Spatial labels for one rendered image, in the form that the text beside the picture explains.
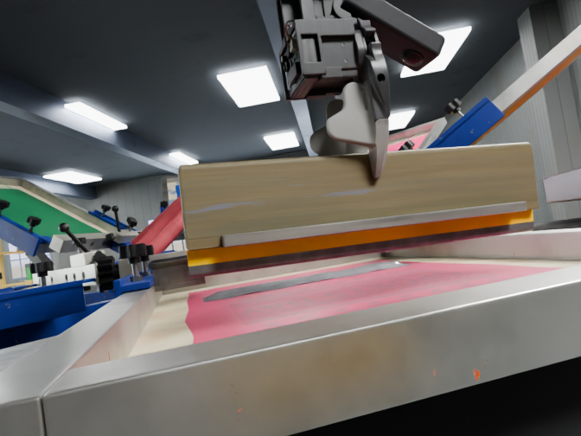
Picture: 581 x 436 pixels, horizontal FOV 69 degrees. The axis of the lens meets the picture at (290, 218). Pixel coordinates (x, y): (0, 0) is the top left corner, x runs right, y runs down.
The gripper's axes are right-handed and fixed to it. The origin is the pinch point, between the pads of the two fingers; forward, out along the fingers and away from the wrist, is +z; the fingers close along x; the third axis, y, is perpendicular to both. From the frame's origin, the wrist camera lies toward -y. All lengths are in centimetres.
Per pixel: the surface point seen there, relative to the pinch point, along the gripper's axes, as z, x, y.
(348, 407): 13.3, 21.6, 13.5
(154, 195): -152, -1105, 80
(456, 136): -14, -57, -53
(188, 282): 10.8, -35.7, 19.7
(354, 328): 10.1, 21.5, 12.6
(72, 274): 7, -81, 48
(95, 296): 18, -153, 58
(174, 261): 7.0, -34.9, 21.5
